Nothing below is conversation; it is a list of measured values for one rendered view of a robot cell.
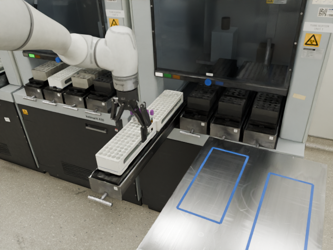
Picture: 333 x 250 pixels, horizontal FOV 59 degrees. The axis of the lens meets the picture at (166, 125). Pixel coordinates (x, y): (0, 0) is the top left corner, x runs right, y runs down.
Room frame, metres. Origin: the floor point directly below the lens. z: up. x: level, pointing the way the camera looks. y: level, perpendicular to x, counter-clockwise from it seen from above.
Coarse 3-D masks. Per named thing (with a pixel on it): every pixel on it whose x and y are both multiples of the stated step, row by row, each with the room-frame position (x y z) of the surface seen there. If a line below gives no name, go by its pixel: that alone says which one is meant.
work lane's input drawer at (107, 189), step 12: (180, 108) 1.29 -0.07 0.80; (168, 120) 1.16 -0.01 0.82; (156, 132) 1.06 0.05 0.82; (168, 132) 1.13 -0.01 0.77; (156, 144) 1.01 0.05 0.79; (144, 156) 0.92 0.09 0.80; (132, 168) 0.85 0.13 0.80; (96, 180) 0.79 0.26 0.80; (108, 180) 0.78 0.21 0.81; (120, 180) 0.78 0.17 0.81; (132, 180) 0.82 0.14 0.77; (108, 192) 0.78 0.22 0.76; (120, 192) 0.75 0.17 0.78; (108, 204) 0.72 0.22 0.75
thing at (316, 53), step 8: (312, 0) 1.08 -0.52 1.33; (320, 0) 1.07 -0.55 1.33; (328, 0) 1.06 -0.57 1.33; (320, 8) 1.07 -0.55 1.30; (328, 8) 1.06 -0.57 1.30; (320, 16) 1.06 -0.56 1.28; (328, 16) 1.05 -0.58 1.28; (304, 40) 1.08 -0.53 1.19; (312, 40) 1.07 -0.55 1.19; (320, 40) 1.06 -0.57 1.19; (304, 48) 1.08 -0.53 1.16; (312, 48) 1.07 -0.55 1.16; (304, 56) 1.07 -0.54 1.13; (312, 56) 1.06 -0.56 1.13; (320, 56) 1.05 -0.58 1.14; (296, 96) 1.07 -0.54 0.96; (304, 96) 1.06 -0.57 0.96
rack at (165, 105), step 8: (160, 96) 1.31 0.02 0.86; (168, 96) 1.31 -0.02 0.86; (176, 96) 1.31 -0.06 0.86; (152, 104) 1.24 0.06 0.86; (160, 104) 1.23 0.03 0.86; (168, 104) 1.22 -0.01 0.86; (176, 104) 1.29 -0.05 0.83; (160, 112) 1.16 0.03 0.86; (168, 112) 1.25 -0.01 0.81; (160, 120) 1.09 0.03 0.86; (160, 128) 1.09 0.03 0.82
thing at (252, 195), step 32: (224, 160) 0.85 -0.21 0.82; (256, 160) 0.85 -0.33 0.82; (288, 160) 0.84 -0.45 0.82; (192, 192) 0.70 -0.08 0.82; (224, 192) 0.69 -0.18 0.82; (256, 192) 0.68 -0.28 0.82; (288, 192) 0.68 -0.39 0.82; (320, 192) 0.67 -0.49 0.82; (160, 224) 0.57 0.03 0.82; (192, 224) 0.57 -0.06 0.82; (224, 224) 0.57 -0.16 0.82; (256, 224) 0.56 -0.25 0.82; (288, 224) 0.56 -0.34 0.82; (320, 224) 0.55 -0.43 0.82
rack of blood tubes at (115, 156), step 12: (120, 132) 0.98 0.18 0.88; (132, 132) 0.97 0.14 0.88; (108, 144) 0.90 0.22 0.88; (120, 144) 0.90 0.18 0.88; (132, 144) 0.90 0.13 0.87; (144, 144) 0.96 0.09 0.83; (96, 156) 0.83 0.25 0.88; (108, 156) 0.84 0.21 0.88; (120, 156) 0.84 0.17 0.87; (132, 156) 0.87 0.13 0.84; (108, 168) 0.81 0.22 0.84; (120, 168) 0.80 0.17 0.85
